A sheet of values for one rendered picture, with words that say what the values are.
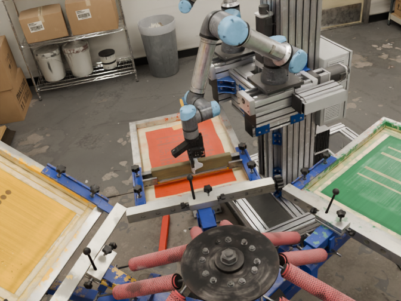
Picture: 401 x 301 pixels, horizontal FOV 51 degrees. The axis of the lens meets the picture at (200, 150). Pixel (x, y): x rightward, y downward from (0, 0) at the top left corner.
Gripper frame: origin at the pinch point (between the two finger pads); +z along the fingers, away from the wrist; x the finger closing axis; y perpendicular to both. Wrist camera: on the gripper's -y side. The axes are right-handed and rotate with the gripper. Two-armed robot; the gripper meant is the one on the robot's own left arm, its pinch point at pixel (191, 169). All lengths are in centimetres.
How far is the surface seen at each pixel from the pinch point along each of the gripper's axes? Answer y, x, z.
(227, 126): 26.6, 33.8, 1.6
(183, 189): -6.4, -7.2, 5.4
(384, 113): 207, 149, 100
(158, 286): -23, -81, -21
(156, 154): -16.5, 25.9, 5.3
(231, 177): 18.6, -6.6, 5.3
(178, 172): -7.0, -1.5, -0.6
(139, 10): -3, 367, 28
